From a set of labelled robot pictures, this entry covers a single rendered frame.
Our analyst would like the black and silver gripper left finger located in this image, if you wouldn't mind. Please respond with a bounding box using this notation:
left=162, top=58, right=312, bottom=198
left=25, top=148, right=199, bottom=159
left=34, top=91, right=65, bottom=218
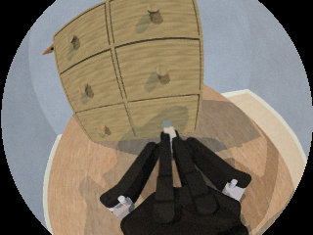
left=100, top=120, right=174, bottom=225

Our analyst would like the small wooden chest of drawers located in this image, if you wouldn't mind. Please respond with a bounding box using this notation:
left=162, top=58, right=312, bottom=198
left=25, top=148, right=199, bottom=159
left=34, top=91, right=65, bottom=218
left=53, top=0, right=204, bottom=142

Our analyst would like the wooden drawer front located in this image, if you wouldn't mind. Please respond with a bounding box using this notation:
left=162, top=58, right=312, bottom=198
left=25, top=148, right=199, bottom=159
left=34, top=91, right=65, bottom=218
left=110, top=0, right=199, bottom=43
left=55, top=4, right=110, bottom=71
left=115, top=39, right=201, bottom=99
left=127, top=94, right=199, bottom=138
left=61, top=50, right=123, bottom=110
left=76, top=102, right=136, bottom=140

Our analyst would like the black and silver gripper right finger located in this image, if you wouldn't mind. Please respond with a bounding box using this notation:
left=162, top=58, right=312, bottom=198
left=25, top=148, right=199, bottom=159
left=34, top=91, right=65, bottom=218
left=167, top=119, right=251, bottom=218

